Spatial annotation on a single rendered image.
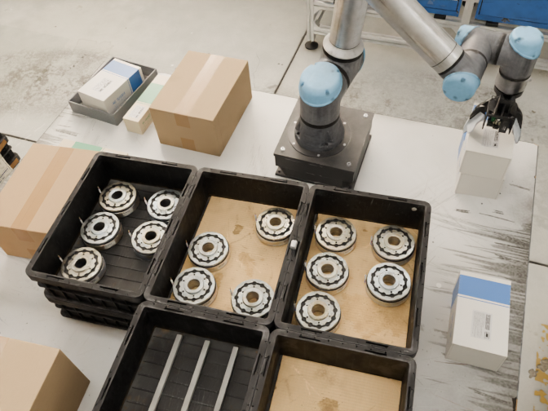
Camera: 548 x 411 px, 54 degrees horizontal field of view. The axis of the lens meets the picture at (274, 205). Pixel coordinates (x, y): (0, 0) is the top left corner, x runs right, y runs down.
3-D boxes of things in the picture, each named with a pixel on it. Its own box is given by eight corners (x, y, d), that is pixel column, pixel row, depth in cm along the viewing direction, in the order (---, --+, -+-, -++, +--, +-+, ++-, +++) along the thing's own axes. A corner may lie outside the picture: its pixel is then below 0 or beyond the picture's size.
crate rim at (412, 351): (311, 189, 138) (311, 183, 136) (430, 207, 132) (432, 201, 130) (272, 331, 115) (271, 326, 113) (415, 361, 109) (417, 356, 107)
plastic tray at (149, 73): (116, 67, 207) (112, 55, 203) (159, 79, 201) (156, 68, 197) (72, 111, 193) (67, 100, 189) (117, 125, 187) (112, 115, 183)
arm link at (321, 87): (292, 118, 155) (290, 82, 144) (311, 89, 161) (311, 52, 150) (330, 130, 151) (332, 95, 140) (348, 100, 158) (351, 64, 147)
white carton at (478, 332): (452, 287, 141) (460, 270, 134) (501, 298, 138) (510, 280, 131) (444, 358, 130) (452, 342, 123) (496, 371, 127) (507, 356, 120)
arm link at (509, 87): (500, 59, 135) (534, 65, 133) (495, 74, 139) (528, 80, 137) (497, 79, 131) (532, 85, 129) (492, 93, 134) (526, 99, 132)
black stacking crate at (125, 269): (110, 178, 157) (97, 152, 148) (205, 194, 151) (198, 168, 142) (43, 298, 134) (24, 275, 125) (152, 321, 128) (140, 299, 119)
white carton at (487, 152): (467, 124, 165) (475, 102, 157) (508, 132, 162) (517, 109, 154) (458, 171, 153) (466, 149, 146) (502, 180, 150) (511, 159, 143)
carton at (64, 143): (59, 164, 177) (53, 151, 172) (70, 151, 181) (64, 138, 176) (124, 179, 171) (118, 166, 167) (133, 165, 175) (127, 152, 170)
